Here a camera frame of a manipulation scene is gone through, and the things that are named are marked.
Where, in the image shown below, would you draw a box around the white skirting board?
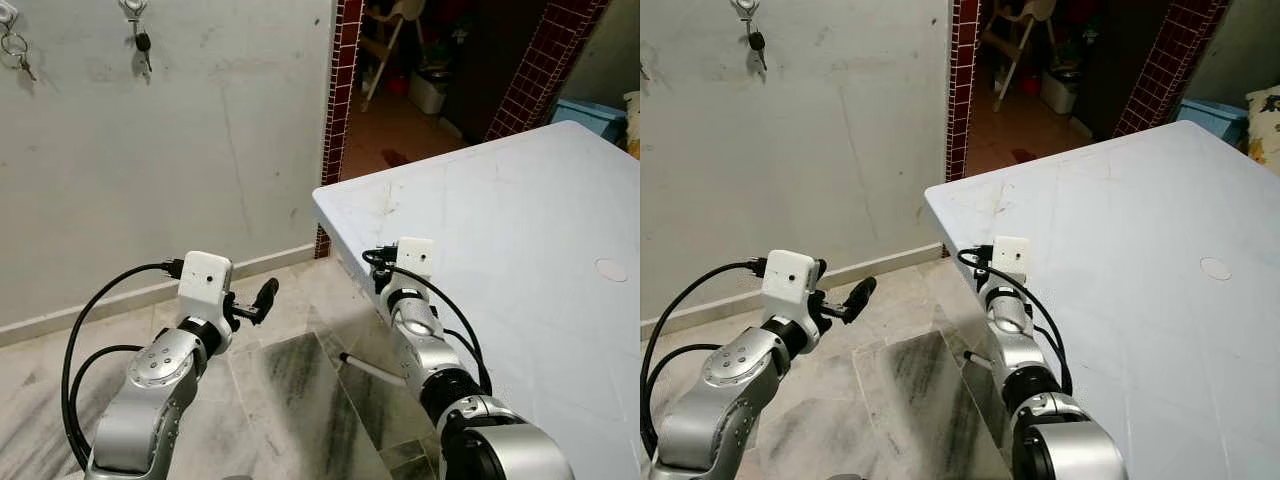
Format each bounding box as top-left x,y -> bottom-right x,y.
640,243 -> 949,336
0,243 -> 319,346

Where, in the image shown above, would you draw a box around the pale blue plastic table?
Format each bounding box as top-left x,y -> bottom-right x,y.
312,120 -> 641,480
922,120 -> 1280,480

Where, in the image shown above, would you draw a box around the maroon tiled door jamb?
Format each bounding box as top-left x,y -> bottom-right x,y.
940,0 -> 983,259
1112,0 -> 1233,139
314,0 -> 364,261
484,0 -> 613,143

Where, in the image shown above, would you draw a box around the white plastic container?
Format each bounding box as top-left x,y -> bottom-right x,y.
1040,70 -> 1086,116
408,68 -> 456,116

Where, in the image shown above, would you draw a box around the blue plastic box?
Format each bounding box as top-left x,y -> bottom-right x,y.
550,97 -> 629,149
1175,98 -> 1251,149

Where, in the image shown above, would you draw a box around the beige wooden chair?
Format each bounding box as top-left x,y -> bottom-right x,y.
985,0 -> 1059,113
360,0 -> 426,113

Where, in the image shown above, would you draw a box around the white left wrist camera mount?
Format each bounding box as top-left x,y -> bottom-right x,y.
177,251 -> 235,351
762,250 -> 823,333

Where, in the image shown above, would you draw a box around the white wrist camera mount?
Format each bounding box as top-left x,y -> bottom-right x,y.
177,251 -> 235,351
762,250 -> 823,333
385,237 -> 437,299
988,236 -> 1033,293

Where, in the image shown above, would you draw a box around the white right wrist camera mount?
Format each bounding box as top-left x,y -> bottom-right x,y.
988,236 -> 1033,293
385,237 -> 437,299

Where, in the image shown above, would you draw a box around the short black left arm cable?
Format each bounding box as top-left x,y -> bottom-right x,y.
65,344 -> 146,466
643,344 -> 729,451

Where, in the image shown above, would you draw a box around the silver keys on ring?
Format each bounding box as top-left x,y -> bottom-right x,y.
0,30 -> 38,83

